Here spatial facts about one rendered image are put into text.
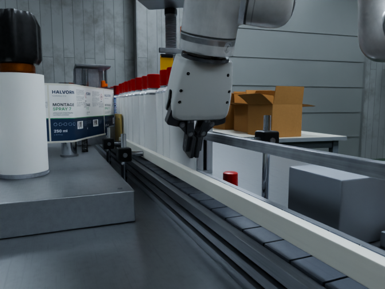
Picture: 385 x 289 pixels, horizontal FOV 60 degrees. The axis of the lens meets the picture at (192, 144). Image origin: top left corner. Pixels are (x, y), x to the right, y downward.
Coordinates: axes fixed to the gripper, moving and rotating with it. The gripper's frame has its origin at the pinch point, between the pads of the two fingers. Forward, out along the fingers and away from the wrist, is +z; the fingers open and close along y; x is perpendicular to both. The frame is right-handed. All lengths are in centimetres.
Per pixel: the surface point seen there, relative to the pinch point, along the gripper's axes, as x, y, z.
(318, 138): -124, -159, 63
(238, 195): 22.6, 4.2, -5.1
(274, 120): -137, -125, 53
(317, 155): 24.5, -3.0, -10.5
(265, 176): 9.9, -9.2, 1.4
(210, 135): 0.3, -3.1, -1.8
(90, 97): -47.7, 12.2, 7.6
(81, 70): -67, 13, 5
